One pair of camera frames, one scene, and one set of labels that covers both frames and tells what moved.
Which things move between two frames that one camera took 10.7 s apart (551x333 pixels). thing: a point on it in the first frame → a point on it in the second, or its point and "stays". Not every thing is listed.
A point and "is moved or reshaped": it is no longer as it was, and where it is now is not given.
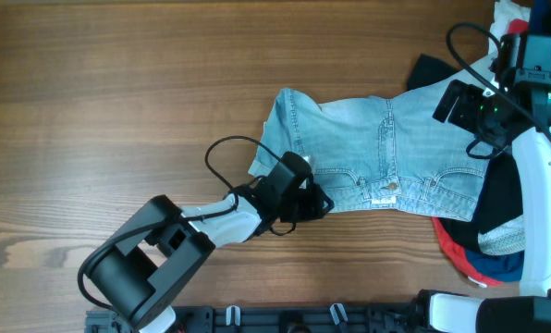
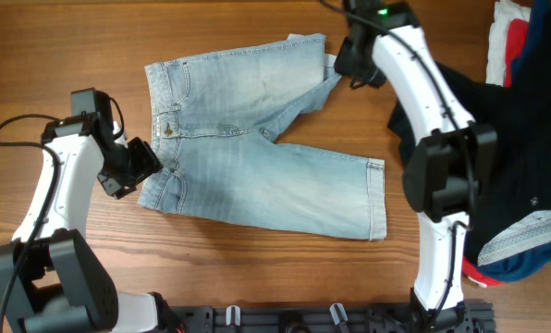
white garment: x=505 y=11 stays
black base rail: x=268 y=318 stays
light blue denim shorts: x=370 y=151 is moved or reshaped
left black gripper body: x=313 y=203 → x=134 y=167
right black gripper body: x=454 y=104 → x=349 y=65
